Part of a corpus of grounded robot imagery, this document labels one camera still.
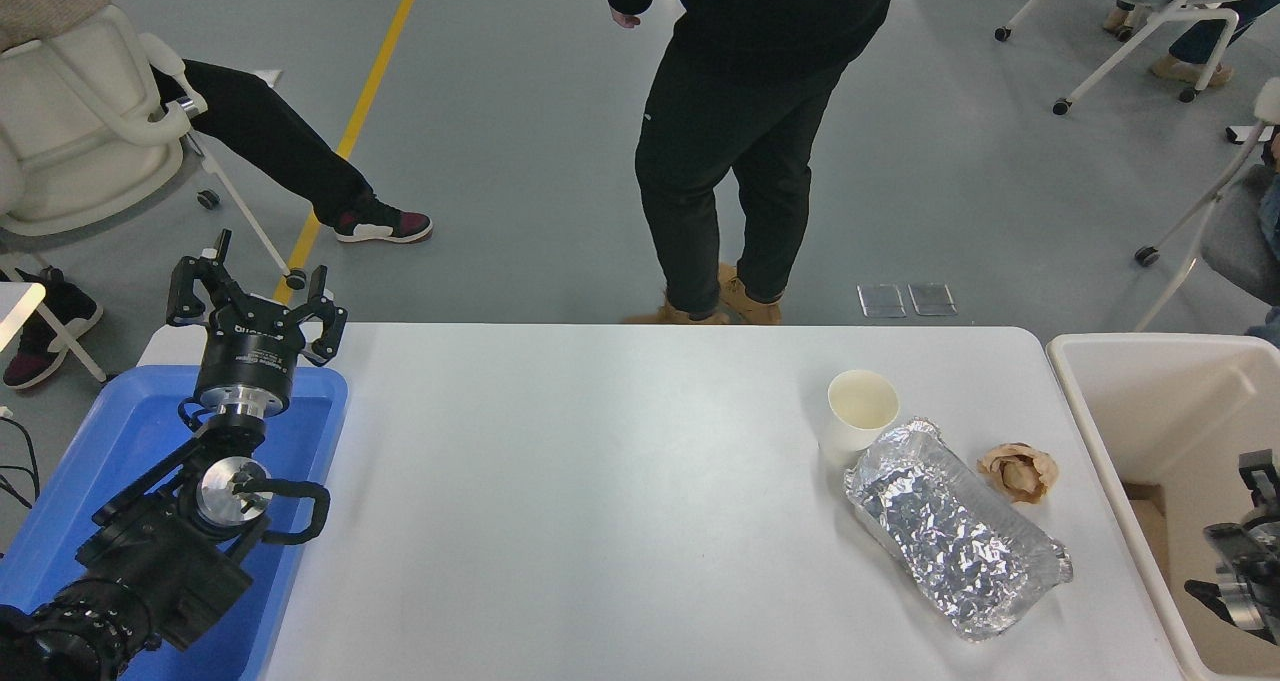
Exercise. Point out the large pale bin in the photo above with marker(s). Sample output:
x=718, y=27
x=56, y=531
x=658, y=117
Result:
x=1150, y=401

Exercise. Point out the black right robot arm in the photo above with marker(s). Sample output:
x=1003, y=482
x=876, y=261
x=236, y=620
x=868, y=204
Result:
x=1245, y=561

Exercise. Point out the white paper cup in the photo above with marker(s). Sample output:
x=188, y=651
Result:
x=860, y=406

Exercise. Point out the brown cardboard piece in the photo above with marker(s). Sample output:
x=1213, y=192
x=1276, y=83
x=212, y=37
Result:
x=1150, y=531

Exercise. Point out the standing person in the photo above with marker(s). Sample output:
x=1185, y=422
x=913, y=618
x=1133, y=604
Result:
x=740, y=111

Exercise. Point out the blue plastic tray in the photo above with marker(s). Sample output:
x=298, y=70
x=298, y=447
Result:
x=120, y=431

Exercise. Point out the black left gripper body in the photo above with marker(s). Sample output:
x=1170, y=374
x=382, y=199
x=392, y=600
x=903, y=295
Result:
x=250, y=351

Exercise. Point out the crumpled foil tray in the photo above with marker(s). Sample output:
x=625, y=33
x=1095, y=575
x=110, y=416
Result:
x=950, y=531

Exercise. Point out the white chair with castors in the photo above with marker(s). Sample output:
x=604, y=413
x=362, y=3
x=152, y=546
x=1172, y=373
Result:
x=1150, y=21

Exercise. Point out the crumpled tan paper ball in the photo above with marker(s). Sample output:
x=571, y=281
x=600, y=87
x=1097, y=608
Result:
x=1020, y=473

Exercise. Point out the person's right hand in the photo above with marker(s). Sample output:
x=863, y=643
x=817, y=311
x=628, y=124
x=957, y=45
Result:
x=625, y=19

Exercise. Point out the white office chair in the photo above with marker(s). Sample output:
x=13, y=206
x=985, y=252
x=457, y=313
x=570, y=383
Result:
x=80, y=131

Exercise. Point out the seated person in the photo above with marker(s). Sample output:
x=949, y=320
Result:
x=270, y=141
x=1210, y=41
x=1272, y=211

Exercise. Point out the metal floor plate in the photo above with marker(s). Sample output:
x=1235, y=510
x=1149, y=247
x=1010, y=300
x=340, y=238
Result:
x=882, y=300
x=932, y=298

